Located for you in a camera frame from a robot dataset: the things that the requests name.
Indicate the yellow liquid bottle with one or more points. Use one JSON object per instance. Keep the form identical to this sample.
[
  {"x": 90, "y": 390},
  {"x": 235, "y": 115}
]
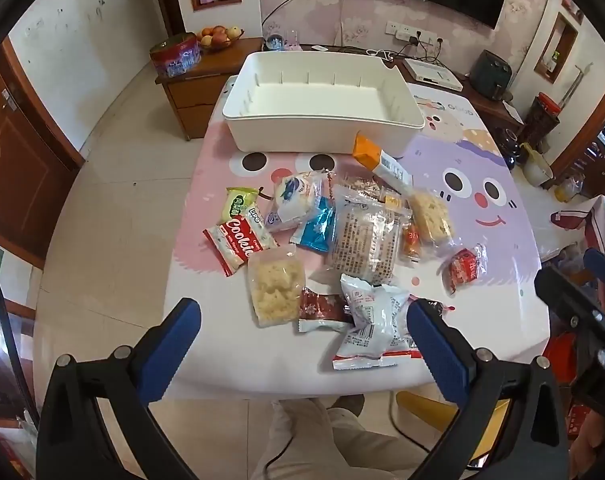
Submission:
[{"x": 567, "y": 190}]

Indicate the white plastic bin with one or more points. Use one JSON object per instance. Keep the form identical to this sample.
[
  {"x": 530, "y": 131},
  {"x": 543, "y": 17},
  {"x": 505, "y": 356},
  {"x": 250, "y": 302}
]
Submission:
[{"x": 307, "y": 100}]

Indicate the wooden side cabinet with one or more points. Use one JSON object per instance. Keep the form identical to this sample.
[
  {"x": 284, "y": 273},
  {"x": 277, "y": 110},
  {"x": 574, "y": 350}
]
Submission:
[{"x": 197, "y": 95}]

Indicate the blue snow globe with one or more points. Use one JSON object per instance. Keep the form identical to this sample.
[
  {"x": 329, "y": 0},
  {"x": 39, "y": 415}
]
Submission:
[{"x": 274, "y": 42}]

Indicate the wooden television stand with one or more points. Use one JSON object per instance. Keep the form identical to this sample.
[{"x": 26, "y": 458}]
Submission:
[{"x": 482, "y": 105}]

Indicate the pink clear snack packet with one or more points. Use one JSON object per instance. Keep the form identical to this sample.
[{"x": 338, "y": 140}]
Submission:
[{"x": 362, "y": 182}]

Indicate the dark green air fryer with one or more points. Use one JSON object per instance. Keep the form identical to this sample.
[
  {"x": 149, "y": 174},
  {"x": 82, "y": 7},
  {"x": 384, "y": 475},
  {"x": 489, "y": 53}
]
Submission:
[{"x": 490, "y": 75}]

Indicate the wooden sideboard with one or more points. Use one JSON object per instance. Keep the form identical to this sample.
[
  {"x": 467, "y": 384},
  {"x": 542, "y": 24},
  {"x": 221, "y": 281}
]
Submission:
[{"x": 602, "y": 160}]

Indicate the white set-top box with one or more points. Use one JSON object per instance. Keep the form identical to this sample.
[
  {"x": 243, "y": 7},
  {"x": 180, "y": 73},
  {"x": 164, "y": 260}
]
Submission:
[{"x": 432, "y": 72}]

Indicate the pink toy figure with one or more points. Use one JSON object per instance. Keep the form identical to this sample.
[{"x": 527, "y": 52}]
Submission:
[{"x": 293, "y": 42}]

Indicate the yellow stool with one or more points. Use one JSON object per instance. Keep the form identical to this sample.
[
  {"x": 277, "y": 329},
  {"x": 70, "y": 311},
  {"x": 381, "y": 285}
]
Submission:
[{"x": 422, "y": 407}]

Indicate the brown wooden door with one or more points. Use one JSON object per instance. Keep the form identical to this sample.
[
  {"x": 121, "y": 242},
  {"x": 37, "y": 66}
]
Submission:
[{"x": 17, "y": 160}]

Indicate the orange white snack packet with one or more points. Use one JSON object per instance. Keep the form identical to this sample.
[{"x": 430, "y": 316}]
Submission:
[{"x": 370, "y": 152}]

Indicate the brown snowflake snack packet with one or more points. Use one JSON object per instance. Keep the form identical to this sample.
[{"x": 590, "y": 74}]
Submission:
[{"x": 322, "y": 307}]

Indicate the blue white snack packet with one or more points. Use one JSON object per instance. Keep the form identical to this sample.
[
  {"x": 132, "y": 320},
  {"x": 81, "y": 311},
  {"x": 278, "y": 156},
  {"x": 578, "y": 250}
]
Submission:
[{"x": 315, "y": 227}]

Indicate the fruit bowl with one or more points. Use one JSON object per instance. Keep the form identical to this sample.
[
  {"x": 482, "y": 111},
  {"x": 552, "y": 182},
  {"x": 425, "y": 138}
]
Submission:
[{"x": 220, "y": 37}]

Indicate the red trimmed white cloth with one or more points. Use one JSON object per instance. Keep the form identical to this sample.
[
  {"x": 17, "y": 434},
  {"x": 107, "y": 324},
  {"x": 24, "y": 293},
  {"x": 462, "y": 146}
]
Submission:
[{"x": 602, "y": 220}]

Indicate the white blue round cake packet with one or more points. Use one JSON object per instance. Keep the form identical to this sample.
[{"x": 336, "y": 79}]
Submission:
[{"x": 292, "y": 197}]

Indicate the small red snack packet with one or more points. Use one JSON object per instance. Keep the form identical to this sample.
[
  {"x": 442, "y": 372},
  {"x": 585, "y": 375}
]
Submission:
[{"x": 462, "y": 267}]

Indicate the white red-edged snack packet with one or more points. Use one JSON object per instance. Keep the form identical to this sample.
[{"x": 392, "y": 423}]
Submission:
[{"x": 372, "y": 320}]

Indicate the dark jar with red lid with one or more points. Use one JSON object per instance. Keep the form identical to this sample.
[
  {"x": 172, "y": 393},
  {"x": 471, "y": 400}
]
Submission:
[{"x": 542, "y": 120}]

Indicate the white wall socket strip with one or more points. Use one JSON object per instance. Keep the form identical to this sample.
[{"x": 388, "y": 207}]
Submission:
[{"x": 410, "y": 32}]

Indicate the red blue round tin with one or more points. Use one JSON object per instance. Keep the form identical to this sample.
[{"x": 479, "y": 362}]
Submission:
[{"x": 175, "y": 57}]

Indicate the red white cookie packet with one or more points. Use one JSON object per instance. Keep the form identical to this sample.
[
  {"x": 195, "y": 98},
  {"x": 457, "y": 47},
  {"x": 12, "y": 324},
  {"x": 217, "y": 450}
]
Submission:
[{"x": 235, "y": 247}]

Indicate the small yellow snack packet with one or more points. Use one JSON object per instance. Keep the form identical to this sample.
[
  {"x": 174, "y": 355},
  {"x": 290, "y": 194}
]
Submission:
[{"x": 393, "y": 202}]

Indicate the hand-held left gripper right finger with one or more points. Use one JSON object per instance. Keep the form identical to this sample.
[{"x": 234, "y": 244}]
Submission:
[{"x": 435, "y": 345}]

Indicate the large clear biscuit packet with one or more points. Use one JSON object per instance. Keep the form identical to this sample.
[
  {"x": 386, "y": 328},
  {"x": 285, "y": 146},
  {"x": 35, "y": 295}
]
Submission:
[{"x": 365, "y": 245}]

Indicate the green snack packet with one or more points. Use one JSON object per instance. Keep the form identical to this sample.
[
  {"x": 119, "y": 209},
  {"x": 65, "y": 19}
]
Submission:
[{"x": 237, "y": 202}]

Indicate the person's leg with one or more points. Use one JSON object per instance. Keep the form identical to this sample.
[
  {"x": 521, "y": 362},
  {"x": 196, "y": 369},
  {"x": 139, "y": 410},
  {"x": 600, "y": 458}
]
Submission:
[{"x": 322, "y": 445}]

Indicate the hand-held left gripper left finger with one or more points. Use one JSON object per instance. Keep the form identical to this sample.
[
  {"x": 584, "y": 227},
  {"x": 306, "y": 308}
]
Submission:
[{"x": 175, "y": 340}]

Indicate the dark ceramic pot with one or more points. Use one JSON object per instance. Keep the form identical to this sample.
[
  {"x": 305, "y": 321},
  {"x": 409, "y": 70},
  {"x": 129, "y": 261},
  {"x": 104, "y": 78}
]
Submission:
[{"x": 510, "y": 147}]

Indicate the small orange candy packet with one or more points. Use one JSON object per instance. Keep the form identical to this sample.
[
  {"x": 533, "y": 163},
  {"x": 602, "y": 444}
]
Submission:
[{"x": 412, "y": 245}]

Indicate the clear rice cracker packet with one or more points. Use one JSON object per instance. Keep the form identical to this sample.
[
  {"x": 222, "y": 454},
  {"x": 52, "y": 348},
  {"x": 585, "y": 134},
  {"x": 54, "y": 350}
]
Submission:
[
  {"x": 432, "y": 215},
  {"x": 275, "y": 285}
]

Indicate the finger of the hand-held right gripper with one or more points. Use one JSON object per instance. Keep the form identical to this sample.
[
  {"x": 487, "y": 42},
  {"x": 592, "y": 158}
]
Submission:
[
  {"x": 562, "y": 295},
  {"x": 602, "y": 267}
]

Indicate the white plastic pitcher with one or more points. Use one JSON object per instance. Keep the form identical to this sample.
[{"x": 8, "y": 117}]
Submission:
[{"x": 536, "y": 167}]

